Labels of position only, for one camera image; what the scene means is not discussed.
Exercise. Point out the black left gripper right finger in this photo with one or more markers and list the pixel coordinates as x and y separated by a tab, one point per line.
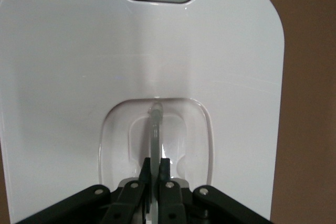
173	203

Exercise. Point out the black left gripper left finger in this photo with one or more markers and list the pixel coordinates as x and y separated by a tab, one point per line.
126	203

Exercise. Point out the white plastic box lid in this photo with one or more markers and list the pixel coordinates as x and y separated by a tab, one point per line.
78	90

